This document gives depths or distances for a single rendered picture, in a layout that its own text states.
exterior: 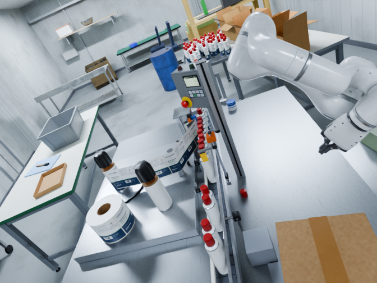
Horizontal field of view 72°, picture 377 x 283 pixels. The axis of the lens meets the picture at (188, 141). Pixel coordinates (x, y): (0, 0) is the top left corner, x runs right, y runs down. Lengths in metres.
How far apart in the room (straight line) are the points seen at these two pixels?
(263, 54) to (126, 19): 8.72
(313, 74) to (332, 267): 0.51
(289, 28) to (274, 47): 1.94
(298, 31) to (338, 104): 1.82
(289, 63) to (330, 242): 0.50
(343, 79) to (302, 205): 0.62
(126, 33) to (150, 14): 0.98
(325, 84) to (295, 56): 0.12
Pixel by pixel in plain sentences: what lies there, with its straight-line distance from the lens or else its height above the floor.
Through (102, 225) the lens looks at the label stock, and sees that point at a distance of 1.36.
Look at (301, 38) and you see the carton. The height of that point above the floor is 0.93.
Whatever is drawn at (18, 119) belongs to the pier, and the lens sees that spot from 6.02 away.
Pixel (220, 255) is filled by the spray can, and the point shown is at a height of 0.99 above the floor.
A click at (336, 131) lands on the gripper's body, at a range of 0.99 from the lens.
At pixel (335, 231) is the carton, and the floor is 1.12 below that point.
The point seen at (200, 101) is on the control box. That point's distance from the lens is 1.20.
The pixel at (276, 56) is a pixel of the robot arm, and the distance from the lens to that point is 0.80.
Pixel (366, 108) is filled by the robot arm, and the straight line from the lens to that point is 0.93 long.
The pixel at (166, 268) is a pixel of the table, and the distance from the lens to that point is 1.26.
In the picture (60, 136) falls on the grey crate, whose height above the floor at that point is 0.93.
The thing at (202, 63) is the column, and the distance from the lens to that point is 1.11.
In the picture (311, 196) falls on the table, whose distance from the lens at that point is 1.30.
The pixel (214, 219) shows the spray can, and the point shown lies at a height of 0.97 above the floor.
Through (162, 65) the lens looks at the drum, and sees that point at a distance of 5.35.
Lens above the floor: 1.81
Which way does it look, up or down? 31 degrees down
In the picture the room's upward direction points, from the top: 25 degrees counter-clockwise
